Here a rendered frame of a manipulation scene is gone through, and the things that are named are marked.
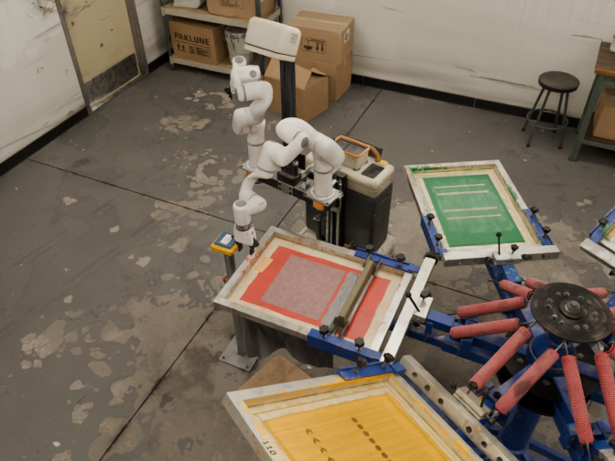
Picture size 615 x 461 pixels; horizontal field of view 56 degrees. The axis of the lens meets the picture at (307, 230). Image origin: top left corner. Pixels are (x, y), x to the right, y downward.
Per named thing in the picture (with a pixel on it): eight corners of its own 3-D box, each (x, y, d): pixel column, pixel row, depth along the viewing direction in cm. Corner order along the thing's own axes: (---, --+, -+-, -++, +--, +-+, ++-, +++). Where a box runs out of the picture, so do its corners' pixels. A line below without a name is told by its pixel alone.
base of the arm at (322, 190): (322, 180, 310) (323, 155, 299) (342, 188, 304) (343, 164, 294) (306, 195, 300) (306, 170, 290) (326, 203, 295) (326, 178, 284)
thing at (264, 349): (247, 359, 297) (241, 304, 269) (251, 353, 299) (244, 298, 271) (329, 391, 282) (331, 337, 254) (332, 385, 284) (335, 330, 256)
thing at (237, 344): (218, 359, 360) (197, 248, 297) (235, 334, 375) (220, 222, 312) (249, 372, 353) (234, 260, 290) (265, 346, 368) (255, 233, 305)
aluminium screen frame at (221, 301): (213, 306, 267) (212, 301, 265) (271, 230, 307) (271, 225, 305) (373, 365, 242) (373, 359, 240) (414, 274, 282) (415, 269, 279)
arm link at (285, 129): (286, 104, 260) (316, 120, 250) (323, 140, 291) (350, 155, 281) (268, 131, 260) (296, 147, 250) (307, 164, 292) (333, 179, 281)
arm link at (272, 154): (292, 122, 264) (314, 134, 256) (277, 164, 271) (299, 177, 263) (267, 119, 252) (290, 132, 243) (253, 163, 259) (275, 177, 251)
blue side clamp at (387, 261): (353, 262, 290) (353, 252, 285) (356, 257, 293) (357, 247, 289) (410, 281, 280) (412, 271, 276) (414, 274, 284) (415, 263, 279)
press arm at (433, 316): (411, 321, 255) (413, 314, 252) (415, 311, 259) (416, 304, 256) (450, 334, 249) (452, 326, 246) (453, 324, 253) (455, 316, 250)
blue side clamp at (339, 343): (307, 344, 252) (307, 334, 247) (311, 336, 255) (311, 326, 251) (372, 368, 242) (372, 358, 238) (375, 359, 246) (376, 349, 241)
